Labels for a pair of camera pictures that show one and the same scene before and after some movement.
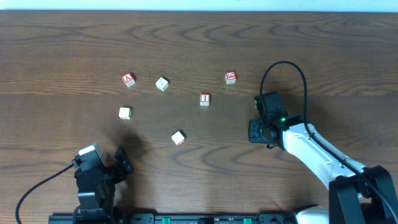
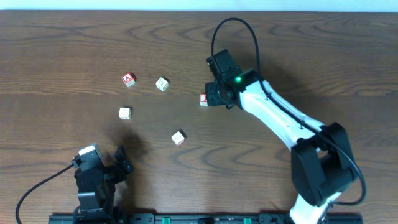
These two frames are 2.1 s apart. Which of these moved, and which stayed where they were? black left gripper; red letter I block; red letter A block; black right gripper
Moved: black right gripper
Stayed: red letter I block; black left gripper; red letter A block
